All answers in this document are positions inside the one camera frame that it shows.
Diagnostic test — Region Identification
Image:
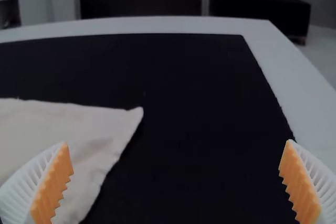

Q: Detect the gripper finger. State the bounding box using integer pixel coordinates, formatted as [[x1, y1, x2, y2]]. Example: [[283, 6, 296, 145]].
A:
[[278, 139, 336, 224], [0, 141, 75, 224]]

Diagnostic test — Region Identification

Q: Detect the pale towel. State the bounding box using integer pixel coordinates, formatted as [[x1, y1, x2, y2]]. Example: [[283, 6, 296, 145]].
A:
[[0, 98, 144, 224]]

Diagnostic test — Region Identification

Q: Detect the black mat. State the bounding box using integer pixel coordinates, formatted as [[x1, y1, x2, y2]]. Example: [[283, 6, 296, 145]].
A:
[[0, 34, 299, 224]]

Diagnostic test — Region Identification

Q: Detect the black board stack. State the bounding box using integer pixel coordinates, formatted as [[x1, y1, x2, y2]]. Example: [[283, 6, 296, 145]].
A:
[[212, 0, 312, 38]]

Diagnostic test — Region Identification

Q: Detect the grey shelf rack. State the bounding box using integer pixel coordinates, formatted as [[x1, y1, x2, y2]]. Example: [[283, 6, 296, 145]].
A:
[[0, 0, 22, 29]]

